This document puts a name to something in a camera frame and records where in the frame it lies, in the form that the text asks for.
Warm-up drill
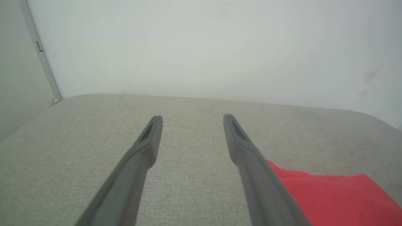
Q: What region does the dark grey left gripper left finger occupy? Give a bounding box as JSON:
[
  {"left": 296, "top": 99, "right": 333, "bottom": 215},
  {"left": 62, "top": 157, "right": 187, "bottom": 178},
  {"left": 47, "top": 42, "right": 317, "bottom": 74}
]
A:
[{"left": 75, "top": 115, "right": 163, "bottom": 226}]

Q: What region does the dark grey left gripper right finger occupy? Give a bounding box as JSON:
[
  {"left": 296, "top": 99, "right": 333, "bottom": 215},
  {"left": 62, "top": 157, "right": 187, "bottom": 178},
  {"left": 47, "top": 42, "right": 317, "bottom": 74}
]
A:
[{"left": 223, "top": 114, "right": 312, "bottom": 226}]

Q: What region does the red Bulls basketball jersey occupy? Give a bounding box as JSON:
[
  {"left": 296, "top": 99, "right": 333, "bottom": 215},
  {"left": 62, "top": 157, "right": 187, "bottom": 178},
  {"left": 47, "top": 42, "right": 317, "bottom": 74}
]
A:
[{"left": 266, "top": 159, "right": 402, "bottom": 226}]

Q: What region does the grey fabric sofa cushion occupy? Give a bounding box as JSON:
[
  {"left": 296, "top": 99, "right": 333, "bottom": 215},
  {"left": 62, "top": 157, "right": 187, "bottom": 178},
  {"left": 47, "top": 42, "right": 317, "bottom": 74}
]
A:
[{"left": 0, "top": 93, "right": 402, "bottom": 226}]

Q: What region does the grey metal pole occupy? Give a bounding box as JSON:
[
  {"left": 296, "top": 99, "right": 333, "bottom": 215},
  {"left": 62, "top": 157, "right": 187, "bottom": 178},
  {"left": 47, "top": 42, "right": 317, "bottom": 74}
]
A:
[{"left": 20, "top": 0, "right": 63, "bottom": 105}]

